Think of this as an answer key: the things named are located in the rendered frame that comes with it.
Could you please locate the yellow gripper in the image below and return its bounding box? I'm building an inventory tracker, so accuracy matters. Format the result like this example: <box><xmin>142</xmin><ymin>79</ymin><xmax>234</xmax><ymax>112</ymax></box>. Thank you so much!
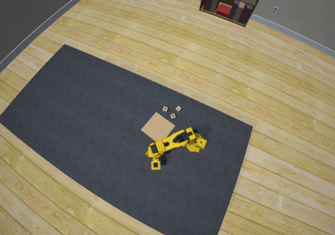
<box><xmin>146</xmin><ymin>147</ymin><xmax>160</xmax><ymax>170</ymax></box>

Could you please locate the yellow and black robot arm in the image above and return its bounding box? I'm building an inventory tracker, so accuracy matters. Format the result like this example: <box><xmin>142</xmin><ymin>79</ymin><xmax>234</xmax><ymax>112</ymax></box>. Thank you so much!
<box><xmin>150</xmin><ymin>127</ymin><xmax>206</xmax><ymax>159</ymax></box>

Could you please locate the tan flat mat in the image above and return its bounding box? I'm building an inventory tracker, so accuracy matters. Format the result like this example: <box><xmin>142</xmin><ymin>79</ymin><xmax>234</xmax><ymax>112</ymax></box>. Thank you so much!
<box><xmin>141</xmin><ymin>112</ymin><xmax>175</xmax><ymax>141</ymax></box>

